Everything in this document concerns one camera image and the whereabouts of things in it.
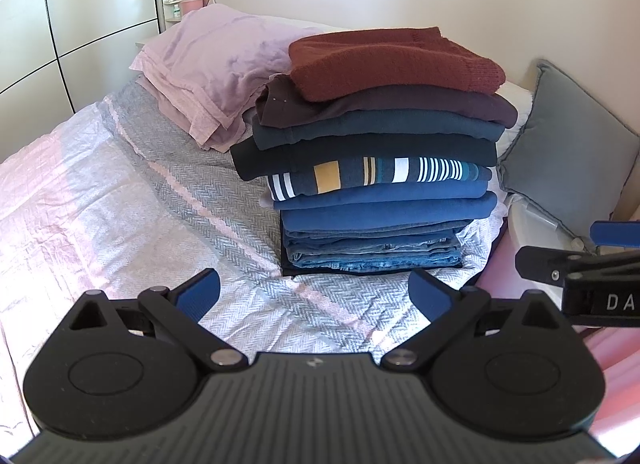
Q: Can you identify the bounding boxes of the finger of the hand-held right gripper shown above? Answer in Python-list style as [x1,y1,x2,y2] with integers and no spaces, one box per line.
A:
[515,245,640,291]
[590,221,640,247]

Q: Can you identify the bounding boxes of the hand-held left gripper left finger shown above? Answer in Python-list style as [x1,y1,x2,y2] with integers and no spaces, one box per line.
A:
[67,268,249,373]

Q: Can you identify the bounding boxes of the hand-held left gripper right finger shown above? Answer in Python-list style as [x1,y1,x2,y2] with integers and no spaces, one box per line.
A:
[381,269,567,373]

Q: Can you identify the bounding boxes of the rust knit sweater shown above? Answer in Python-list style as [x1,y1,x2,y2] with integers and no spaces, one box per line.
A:
[289,26,507,103]

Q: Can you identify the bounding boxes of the folded blue jeans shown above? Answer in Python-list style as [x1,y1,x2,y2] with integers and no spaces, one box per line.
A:
[282,221,468,269]

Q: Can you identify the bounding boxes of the folded blue garment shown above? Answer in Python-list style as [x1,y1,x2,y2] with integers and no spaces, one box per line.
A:
[272,179,490,211]
[280,191,499,232]

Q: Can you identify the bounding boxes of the grey cushion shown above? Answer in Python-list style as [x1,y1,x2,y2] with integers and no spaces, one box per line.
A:
[497,60,640,239]

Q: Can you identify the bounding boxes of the pale patterned bedspread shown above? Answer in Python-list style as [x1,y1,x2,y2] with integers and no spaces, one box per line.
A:
[0,16,511,445]

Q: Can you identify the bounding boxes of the folded striped shirt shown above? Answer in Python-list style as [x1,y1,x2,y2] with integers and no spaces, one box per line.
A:
[267,156,493,202]

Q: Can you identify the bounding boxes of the white pillow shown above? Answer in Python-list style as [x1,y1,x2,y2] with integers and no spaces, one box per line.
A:
[497,81,534,155]

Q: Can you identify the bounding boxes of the pink pillow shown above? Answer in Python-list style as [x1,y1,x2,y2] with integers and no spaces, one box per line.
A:
[129,4,326,132]
[135,68,251,153]

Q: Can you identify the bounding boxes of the folded dark teal garment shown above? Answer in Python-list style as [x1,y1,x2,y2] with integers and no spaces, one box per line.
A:
[251,111,507,151]

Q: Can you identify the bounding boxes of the folded dark maroon garment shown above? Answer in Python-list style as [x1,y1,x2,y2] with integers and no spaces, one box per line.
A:
[255,74,518,129]

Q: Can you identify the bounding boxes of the white wardrobe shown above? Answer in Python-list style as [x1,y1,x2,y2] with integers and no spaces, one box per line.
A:
[0,0,166,165]

